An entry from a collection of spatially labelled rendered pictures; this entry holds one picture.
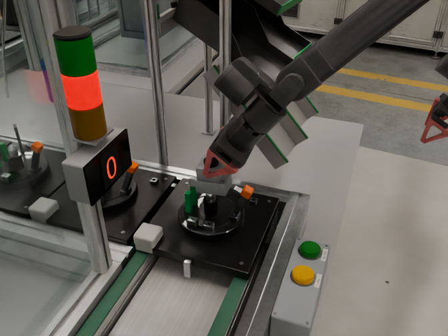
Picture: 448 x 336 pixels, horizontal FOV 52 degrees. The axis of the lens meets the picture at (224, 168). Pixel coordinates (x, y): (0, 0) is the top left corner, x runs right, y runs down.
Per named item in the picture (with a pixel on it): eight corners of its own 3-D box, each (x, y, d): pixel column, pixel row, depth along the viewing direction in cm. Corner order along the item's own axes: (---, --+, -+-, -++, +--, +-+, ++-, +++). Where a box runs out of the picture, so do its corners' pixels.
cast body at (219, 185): (232, 184, 94) (230, 155, 90) (225, 197, 90) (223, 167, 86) (194, 179, 96) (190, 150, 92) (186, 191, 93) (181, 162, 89)
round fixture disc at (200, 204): (252, 206, 101) (253, 199, 100) (231, 249, 90) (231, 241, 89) (193, 193, 105) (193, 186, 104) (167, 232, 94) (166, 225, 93)
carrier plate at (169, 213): (279, 205, 105) (280, 197, 103) (248, 281, 86) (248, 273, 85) (183, 183, 111) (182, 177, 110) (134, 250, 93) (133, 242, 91)
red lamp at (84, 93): (109, 98, 68) (104, 67, 65) (90, 113, 64) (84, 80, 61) (80, 93, 70) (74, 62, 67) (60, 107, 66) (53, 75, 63)
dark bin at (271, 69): (295, 71, 108) (311, 46, 103) (272, 92, 99) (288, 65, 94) (203, 5, 112) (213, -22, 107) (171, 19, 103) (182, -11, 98)
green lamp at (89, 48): (104, 66, 65) (99, 31, 63) (84, 79, 61) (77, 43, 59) (74, 61, 67) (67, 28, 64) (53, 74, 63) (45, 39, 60)
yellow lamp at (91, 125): (113, 127, 71) (109, 99, 68) (95, 143, 67) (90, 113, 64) (85, 122, 72) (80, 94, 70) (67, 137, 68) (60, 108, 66)
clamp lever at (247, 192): (240, 213, 95) (255, 188, 90) (237, 219, 94) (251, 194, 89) (225, 204, 95) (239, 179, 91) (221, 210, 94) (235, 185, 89)
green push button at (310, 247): (321, 250, 92) (322, 243, 91) (317, 263, 89) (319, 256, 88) (301, 245, 93) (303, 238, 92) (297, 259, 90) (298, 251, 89)
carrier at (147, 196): (177, 183, 112) (174, 138, 105) (127, 248, 93) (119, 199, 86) (91, 164, 119) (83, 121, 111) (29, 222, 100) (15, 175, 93)
